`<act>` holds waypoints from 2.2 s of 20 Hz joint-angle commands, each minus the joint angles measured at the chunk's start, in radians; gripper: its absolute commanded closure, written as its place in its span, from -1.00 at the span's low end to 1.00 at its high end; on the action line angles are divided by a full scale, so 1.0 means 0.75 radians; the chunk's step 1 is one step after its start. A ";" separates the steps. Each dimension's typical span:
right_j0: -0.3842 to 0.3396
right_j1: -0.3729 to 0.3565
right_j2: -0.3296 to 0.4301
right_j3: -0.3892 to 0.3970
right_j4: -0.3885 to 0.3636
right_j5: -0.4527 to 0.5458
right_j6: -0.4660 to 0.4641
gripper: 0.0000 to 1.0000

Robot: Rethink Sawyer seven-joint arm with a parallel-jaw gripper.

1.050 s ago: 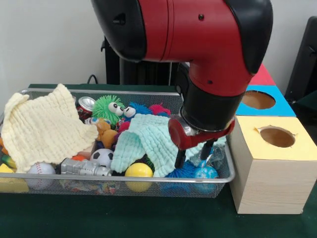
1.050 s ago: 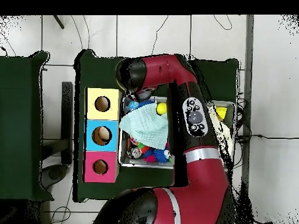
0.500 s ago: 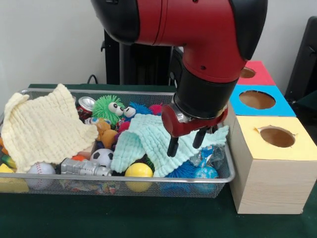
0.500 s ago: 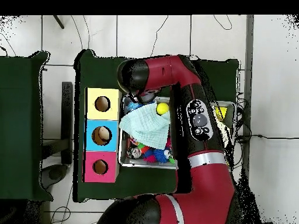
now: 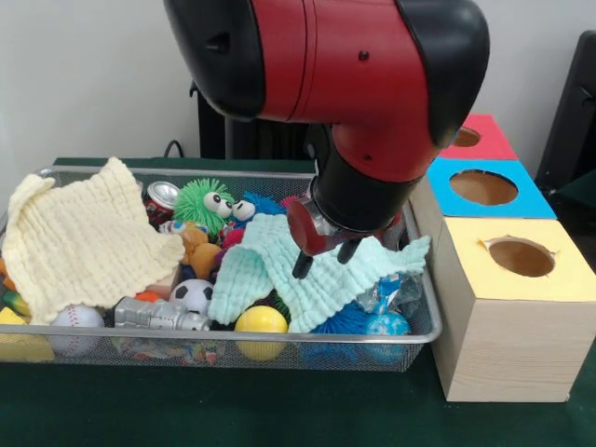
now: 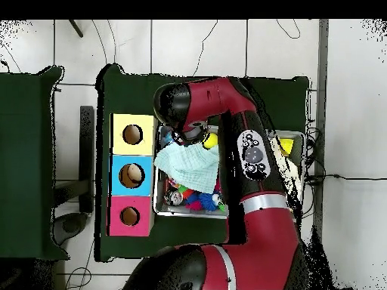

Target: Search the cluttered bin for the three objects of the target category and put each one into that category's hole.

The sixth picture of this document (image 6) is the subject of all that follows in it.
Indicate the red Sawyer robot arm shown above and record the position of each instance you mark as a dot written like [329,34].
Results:
[266,241]

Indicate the blue fuzzy toy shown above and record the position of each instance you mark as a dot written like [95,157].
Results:
[208,202]

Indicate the silver and black can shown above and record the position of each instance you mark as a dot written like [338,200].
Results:
[176,197]

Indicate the pink fuzzy toy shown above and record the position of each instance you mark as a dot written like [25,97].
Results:
[193,204]

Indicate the green fuzzy toy with eyes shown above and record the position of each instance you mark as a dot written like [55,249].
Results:
[222,206]

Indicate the dark green side table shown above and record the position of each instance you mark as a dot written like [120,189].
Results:
[24,163]

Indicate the wooden box with three holes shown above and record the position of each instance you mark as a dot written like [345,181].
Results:
[118,181]

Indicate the mint green cloth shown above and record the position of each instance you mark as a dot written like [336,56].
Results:
[190,166]

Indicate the yellow ball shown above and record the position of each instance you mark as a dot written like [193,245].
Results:
[210,141]

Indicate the blue globe ball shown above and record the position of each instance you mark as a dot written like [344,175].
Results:
[165,139]

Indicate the clear mesh bin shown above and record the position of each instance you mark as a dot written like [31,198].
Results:
[181,213]

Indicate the multicoloured toy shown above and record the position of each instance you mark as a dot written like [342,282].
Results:
[172,183]

